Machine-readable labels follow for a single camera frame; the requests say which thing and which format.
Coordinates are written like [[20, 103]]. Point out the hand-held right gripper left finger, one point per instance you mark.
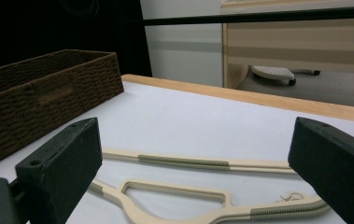
[[62, 161]]

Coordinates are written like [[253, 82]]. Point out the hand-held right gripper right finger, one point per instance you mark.
[[336, 168]]

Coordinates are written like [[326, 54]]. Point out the brown woven basket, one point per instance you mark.
[[40, 93]]

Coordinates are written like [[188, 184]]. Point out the cream wooden clothes hanger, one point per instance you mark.
[[181, 161]]

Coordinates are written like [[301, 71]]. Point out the office chair base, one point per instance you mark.
[[274, 73]]

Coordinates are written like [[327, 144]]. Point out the light wooden desk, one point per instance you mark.
[[305, 43]]

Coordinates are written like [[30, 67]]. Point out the black curtain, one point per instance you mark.
[[40, 25]]

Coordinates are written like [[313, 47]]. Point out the white cabinet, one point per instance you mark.
[[184, 56]]

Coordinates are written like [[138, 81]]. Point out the black frame bar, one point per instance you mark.
[[258, 17]]

